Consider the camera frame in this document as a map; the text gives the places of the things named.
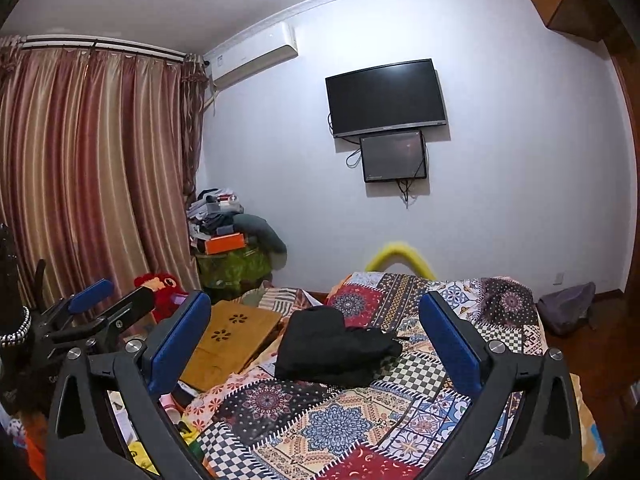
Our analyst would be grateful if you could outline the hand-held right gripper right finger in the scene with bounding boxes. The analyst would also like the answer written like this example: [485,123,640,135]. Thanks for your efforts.
[417,290,601,480]

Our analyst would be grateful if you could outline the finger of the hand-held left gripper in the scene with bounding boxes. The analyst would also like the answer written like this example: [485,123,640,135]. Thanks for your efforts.
[50,287,156,356]
[37,279,116,331]

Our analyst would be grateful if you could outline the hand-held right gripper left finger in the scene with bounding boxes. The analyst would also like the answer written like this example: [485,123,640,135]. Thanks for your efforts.
[45,290,213,480]

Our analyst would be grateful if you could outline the black zip hoodie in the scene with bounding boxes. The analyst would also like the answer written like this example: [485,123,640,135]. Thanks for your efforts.
[274,306,403,388]

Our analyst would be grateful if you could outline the person's left forearm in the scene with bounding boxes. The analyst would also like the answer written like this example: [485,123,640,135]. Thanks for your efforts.
[0,222,32,348]

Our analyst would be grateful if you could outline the red plush toy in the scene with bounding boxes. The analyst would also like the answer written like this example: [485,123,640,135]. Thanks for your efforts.
[134,272,188,323]

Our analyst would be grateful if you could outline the wooden lap table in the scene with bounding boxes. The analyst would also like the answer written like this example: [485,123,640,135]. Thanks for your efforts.
[177,299,282,393]

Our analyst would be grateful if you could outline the orange box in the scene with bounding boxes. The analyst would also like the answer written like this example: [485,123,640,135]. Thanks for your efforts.
[204,232,247,256]

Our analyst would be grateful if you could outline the striped cloth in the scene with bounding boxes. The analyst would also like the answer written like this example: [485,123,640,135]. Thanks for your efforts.
[240,285,326,321]

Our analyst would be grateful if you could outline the grey backpack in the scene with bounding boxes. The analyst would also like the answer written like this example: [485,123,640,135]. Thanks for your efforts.
[537,281,597,337]

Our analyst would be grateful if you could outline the striped brown curtain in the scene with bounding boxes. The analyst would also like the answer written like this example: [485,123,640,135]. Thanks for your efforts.
[0,35,208,321]

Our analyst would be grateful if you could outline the pile of household clutter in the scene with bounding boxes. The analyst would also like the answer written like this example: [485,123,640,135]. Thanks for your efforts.
[186,187,246,241]

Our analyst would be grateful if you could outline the patchwork patterned bedspread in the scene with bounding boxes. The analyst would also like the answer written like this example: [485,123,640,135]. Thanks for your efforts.
[107,270,603,480]

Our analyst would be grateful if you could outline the white curtain rod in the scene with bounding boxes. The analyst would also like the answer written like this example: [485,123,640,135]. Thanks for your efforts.
[22,34,206,63]

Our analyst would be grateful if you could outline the white air conditioner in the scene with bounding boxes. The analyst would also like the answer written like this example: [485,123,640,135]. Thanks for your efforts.
[202,22,299,92]

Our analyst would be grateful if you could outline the yellow foam ring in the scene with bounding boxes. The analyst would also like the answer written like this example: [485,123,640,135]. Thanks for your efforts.
[365,241,436,278]

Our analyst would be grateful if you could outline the black monitor cable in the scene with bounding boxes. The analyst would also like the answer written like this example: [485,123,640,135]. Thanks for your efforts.
[397,177,418,208]

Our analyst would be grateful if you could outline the small black wall monitor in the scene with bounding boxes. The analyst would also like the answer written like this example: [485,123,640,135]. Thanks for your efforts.
[359,130,428,184]

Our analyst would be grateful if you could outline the black wall television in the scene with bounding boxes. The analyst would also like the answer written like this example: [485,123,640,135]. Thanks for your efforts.
[325,58,448,139]

